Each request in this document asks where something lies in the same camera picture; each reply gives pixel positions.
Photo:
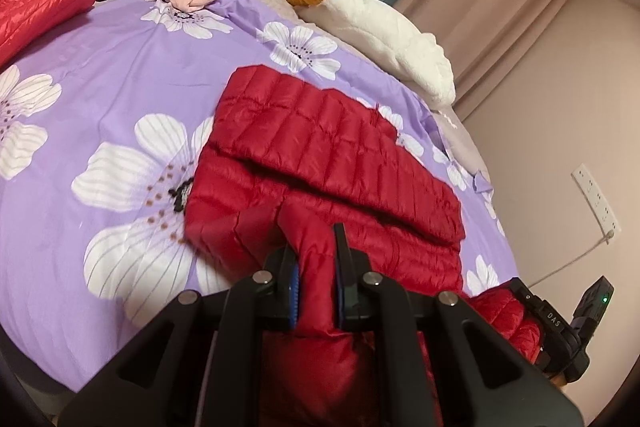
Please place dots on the red quilted down jacket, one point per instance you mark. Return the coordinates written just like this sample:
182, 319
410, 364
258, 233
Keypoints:
286, 161

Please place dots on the purple floral duvet cover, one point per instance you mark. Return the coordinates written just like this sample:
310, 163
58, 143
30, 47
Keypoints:
102, 122

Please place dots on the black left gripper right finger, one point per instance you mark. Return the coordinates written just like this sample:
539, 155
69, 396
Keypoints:
370, 302

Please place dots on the white wall power strip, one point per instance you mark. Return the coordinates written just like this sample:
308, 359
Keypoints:
597, 202

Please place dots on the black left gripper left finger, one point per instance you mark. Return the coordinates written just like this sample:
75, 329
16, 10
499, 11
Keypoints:
264, 302

